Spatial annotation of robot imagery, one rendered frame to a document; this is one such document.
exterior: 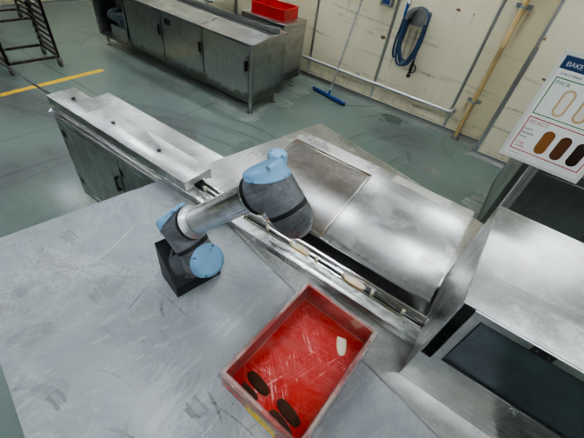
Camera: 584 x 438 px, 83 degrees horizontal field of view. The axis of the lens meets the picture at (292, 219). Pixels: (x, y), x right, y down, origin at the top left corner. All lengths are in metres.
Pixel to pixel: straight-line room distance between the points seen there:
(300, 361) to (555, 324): 0.77
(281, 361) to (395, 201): 0.98
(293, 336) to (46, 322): 0.88
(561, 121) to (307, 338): 1.34
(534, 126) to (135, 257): 1.79
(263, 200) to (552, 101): 1.29
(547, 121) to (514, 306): 0.93
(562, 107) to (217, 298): 1.57
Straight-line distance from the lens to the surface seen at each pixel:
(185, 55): 4.87
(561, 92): 1.74
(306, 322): 1.36
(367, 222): 1.65
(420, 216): 1.75
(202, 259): 1.13
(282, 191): 0.83
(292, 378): 1.26
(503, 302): 1.07
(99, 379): 1.33
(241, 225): 1.59
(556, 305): 1.17
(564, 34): 4.36
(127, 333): 1.38
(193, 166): 1.85
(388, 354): 1.40
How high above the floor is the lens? 2.00
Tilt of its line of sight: 44 degrees down
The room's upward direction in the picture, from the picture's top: 10 degrees clockwise
